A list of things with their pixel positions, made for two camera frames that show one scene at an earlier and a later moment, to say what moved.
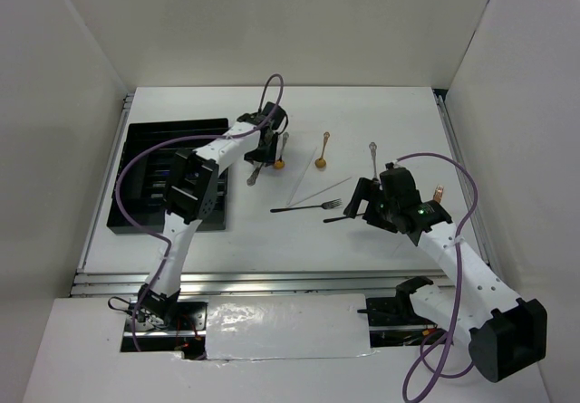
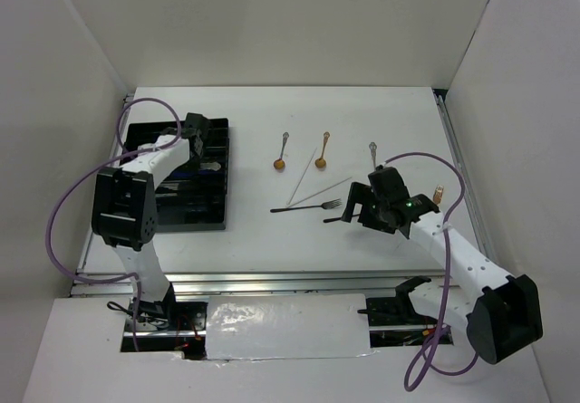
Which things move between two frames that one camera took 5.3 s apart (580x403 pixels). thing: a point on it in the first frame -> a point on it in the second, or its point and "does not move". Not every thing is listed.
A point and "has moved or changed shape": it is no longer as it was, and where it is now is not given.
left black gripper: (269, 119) -> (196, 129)
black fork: (330, 205) does not move
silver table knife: (251, 180) has moved or changed shape
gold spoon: (321, 162) does not move
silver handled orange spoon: (279, 163) does not move
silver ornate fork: (373, 147) does not move
